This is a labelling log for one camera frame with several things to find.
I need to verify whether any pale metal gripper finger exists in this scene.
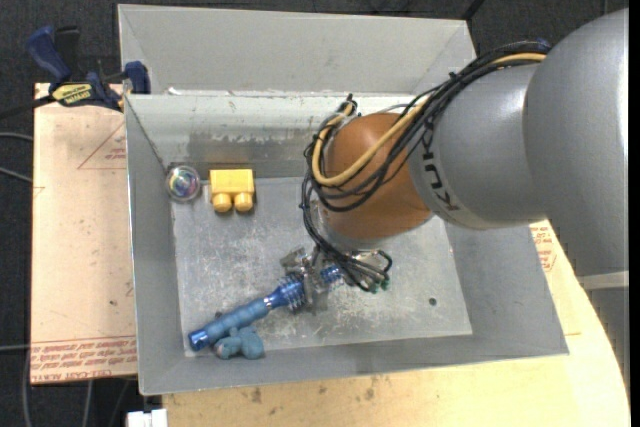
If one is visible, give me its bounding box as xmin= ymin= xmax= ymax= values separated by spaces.
xmin=278 ymin=246 xmax=312 ymax=274
xmin=303 ymin=275 xmax=332 ymax=315

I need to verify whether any grey metal bin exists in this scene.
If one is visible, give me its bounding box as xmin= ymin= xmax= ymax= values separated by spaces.
xmin=117 ymin=3 xmax=570 ymax=397

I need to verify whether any blue toy animal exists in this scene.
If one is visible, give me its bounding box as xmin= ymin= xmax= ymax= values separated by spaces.
xmin=212 ymin=327 xmax=266 ymax=360

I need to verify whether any yellow toy brick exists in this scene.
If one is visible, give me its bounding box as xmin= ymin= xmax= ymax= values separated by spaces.
xmin=208 ymin=168 xmax=258 ymax=215

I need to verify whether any brown cardboard board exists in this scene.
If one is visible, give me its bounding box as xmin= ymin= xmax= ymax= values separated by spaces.
xmin=29 ymin=82 xmax=560 ymax=387

